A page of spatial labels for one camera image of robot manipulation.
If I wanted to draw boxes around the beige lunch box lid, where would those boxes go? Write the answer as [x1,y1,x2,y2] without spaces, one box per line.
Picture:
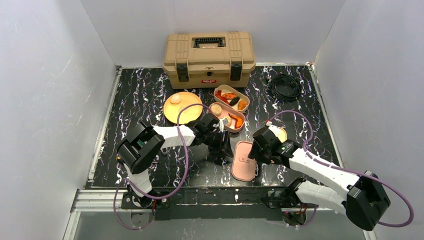
[277,127,288,143]

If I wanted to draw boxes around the white steamed bao bun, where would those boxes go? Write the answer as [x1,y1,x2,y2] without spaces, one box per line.
[222,115,233,127]

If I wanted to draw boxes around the pink lunch box tray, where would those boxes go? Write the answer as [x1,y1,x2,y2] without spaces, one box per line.
[209,102,246,133]

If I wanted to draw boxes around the orange chicken wing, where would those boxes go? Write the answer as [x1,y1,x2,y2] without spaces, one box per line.
[228,113,244,129]

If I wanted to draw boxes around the pink lunch box lid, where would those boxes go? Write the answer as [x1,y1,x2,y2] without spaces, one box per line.
[231,140,257,182]

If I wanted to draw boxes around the round beige bun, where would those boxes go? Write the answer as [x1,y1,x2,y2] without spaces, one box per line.
[209,103,222,116]

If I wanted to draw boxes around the fried chicken piece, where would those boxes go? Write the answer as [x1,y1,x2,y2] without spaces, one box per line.
[237,99,248,111]

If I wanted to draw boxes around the dark brown sea cucumber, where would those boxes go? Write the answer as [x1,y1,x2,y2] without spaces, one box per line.
[228,96,240,106]

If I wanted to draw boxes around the beige lunch box tray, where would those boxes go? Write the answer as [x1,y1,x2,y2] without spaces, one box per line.
[213,84,250,113]

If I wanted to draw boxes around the white metal food tongs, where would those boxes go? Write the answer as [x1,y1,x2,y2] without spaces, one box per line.
[160,148,169,155]

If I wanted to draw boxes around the white boiled egg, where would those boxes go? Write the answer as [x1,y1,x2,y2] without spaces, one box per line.
[169,93,182,105]

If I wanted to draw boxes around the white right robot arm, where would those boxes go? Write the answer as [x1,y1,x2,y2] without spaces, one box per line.
[248,125,391,231]

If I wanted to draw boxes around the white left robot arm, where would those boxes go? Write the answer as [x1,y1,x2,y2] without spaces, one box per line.
[117,113,234,200]

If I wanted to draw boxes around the tan plastic toolbox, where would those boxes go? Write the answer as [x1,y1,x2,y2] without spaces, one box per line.
[162,31,256,89]

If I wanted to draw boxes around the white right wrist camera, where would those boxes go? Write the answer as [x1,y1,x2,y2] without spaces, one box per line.
[265,122,279,137]

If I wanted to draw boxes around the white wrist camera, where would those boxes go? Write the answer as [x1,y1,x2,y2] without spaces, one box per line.
[265,122,279,137]
[218,118,225,132]

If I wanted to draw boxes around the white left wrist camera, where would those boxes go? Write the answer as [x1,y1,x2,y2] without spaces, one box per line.
[218,118,225,132]

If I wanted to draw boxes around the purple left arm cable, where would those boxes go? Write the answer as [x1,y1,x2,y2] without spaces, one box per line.
[112,103,213,231]

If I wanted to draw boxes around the coiled black cable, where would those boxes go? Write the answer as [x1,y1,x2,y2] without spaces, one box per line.
[265,73,303,102]

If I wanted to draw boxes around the aluminium base frame rail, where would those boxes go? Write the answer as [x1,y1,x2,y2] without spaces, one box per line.
[63,187,376,240]

